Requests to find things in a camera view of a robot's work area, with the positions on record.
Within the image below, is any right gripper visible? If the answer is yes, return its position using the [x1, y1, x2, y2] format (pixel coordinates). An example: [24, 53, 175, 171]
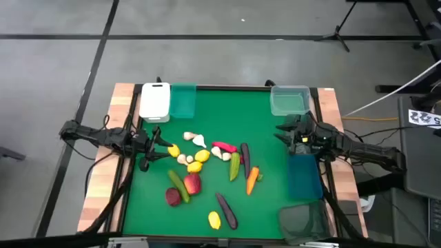
[274, 113, 316, 155]

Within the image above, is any grey chair leg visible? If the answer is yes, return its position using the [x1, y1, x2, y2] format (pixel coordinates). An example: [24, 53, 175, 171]
[0, 146, 27, 162]

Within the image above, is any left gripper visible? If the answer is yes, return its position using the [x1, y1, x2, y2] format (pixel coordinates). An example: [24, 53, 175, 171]
[132, 125, 174, 172]

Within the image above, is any black floor stand base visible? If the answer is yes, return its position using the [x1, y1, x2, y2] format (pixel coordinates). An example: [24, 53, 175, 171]
[374, 67, 441, 96]

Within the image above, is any white plastic bin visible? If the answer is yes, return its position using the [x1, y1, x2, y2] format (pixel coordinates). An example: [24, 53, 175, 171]
[139, 82, 172, 124]

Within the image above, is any dark green cucumber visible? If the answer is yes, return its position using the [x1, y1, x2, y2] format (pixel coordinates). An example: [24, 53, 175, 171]
[167, 169, 191, 204]

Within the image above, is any white garlic bulb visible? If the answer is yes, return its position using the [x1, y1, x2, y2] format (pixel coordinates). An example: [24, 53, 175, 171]
[192, 134, 207, 149]

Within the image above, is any green table mat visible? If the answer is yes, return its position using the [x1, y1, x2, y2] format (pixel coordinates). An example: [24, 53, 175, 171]
[122, 87, 323, 241]

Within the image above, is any dark red beet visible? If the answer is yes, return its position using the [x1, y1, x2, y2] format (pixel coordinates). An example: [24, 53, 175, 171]
[165, 187, 182, 207]

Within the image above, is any long red pepper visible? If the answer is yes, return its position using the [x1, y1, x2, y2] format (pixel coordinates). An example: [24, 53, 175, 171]
[211, 141, 238, 154]

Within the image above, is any white printed tag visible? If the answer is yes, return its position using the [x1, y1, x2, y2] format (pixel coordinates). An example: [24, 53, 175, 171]
[408, 109, 441, 130]

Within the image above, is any clear plastic bin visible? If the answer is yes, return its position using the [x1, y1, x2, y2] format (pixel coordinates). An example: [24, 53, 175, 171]
[270, 85, 312, 116]

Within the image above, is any blue plastic bin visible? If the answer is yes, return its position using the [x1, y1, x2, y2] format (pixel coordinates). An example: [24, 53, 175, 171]
[287, 154, 324, 200]

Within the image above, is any red and yellow apple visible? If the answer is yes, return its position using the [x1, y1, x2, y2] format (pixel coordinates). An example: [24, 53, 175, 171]
[183, 173, 203, 196]

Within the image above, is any light green cucumber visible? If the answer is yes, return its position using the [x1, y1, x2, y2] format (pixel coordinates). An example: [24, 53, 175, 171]
[229, 152, 241, 183]

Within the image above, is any white crumpled bag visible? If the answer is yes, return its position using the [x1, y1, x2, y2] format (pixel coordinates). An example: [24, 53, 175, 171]
[360, 194, 376, 214]

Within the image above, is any dark grey desk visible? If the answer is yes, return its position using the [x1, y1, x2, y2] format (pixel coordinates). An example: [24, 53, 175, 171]
[398, 95, 441, 200]

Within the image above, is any black cable sleeve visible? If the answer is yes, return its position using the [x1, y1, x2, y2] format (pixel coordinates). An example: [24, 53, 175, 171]
[81, 156, 137, 235]
[320, 187, 368, 241]

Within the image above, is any teal plastic bin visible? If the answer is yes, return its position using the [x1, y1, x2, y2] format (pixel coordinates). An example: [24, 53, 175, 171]
[169, 82, 197, 120]

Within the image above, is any smoky dark plastic bin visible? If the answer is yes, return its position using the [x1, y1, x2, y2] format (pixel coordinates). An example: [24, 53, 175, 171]
[278, 200, 331, 242]

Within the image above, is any black tripod stand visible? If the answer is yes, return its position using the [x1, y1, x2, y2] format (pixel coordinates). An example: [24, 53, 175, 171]
[314, 0, 359, 53]

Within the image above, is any yellow floor cable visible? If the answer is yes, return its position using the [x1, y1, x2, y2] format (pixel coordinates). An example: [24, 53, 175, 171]
[340, 116, 399, 122]

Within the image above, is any orange carrot with green top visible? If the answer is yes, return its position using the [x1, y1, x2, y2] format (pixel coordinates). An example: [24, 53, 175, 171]
[245, 166, 265, 196]

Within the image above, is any white cable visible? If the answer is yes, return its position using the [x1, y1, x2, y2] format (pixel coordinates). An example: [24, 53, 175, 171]
[342, 59, 441, 118]

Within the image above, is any black frame bar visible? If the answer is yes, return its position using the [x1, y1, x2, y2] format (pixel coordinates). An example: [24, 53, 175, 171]
[0, 231, 121, 248]

